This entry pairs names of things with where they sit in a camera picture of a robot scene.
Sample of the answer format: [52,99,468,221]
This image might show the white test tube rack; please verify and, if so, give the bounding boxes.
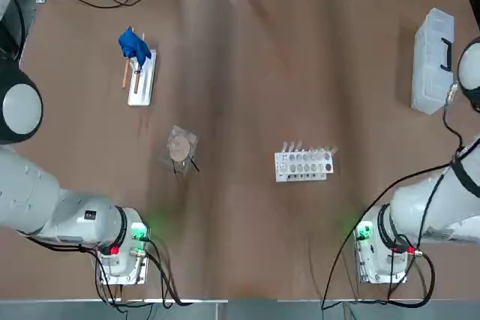
[274,140,339,183]

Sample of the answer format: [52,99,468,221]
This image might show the black arm cable silver connector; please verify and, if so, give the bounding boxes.
[442,82,468,156]

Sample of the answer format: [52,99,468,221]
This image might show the white rag rack wooden bars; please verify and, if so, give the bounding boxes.
[120,31,158,107]

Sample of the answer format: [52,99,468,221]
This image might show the blue rag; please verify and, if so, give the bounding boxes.
[118,26,152,69]

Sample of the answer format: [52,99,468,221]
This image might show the clear plastic compartment box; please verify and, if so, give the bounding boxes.
[411,7,457,115]

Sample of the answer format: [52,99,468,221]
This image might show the black tripod stand with gauze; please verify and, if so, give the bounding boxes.
[159,124,202,178]

